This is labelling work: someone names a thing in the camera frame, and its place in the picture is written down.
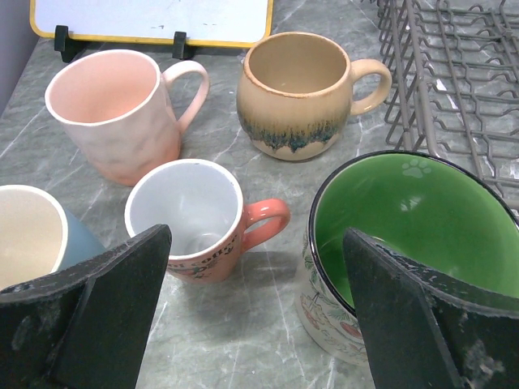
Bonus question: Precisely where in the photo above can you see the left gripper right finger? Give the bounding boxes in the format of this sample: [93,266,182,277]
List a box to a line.
[343,228,518,388]

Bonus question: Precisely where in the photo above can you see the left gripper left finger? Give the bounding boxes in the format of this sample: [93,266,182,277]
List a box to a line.
[1,224,171,388]

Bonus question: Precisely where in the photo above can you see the light blue mug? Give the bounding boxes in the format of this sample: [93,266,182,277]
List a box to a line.
[1,185,105,289]

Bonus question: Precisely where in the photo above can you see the large cream floral mug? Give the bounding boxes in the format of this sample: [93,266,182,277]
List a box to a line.
[296,151,518,366]

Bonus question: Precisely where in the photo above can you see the small salmon dotted mug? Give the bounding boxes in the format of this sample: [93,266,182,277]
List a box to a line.
[124,159,290,284]

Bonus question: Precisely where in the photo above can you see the pale pink mug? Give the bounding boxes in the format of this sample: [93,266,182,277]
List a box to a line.
[45,49,210,186]

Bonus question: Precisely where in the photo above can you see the tan round stoneware mug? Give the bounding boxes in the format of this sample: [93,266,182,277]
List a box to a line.
[236,32,392,161]

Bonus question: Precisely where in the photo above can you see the dark wire dish rack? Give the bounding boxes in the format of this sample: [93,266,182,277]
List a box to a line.
[378,1,518,208]

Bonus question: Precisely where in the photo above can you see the white whiteboard with wooden frame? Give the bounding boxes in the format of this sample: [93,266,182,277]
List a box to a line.
[30,0,273,63]

